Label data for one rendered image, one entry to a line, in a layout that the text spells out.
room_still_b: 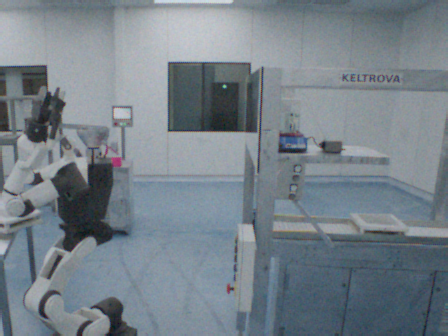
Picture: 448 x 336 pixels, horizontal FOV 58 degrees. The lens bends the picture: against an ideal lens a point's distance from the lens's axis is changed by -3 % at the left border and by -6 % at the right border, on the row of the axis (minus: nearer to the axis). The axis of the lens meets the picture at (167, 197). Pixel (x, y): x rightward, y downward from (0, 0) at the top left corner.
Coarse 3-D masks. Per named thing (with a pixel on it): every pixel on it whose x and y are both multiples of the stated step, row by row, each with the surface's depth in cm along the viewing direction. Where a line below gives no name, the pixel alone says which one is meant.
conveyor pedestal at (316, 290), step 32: (288, 288) 223; (320, 288) 220; (352, 288) 218; (384, 288) 215; (416, 288) 213; (288, 320) 228; (320, 320) 225; (352, 320) 223; (384, 320) 220; (416, 320) 217
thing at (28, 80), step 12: (0, 72) 676; (12, 72) 677; (24, 72) 677; (36, 72) 677; (0, 84) 681; (12, 84) 682; (24, 84) 682; (36, 84) 682; (0, 108) 692; (0, 120) 697; (24, 120) 697
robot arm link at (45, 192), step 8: (40, 184) 179; (48, 184) 177; (24, 192) 177; (32, 192) 175; (40, 192) 176; (48, 192) 177; (56, 192) 178; (16, 200) 169; (24, 200) 174; (32, 200) 175; (40, 200) 176; (48, 200) 178; (8, 208) 169; (16, 208) 170; (24, 208) 172; (32, 208) 175; (16, 216) 172; (24, 216) 174
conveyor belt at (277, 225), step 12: (276, 228) 225; (288, 228) 225; (300, 228) 225; (312, 228) 225; (324, 228) 225; (336, 228) 224; (348, 228) 224; (420, 228) 223; (432, 228) 223; (444, 228) 223; (336, 240) 209; (360, 240) 207; (372, 240) 206
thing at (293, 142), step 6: (300, 132) 207; (282, 138) 200; (288, 138) 200; (294, 138) 200; (300, 138) 199; (306, 138) 199; (282, 144) 200; (288, 144) 200; (294, 144) 200; (300, 144) 199; (306, 144) 199; (294, 150) 201; (300, 150) 200; (306, 150) 200
